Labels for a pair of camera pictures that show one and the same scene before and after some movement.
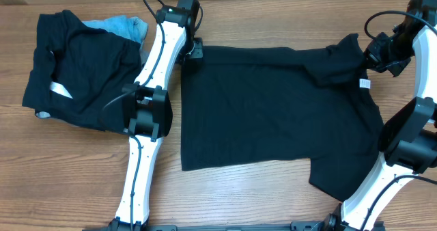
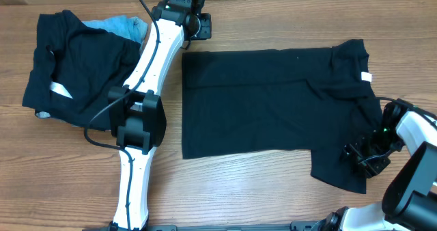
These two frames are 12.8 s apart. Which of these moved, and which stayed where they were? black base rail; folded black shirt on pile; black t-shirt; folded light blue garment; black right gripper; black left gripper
Moved: black t-shirt; black right gripper; black left gripper
Stayed: folded black shirt on pile; black base rail; folded light blue garment
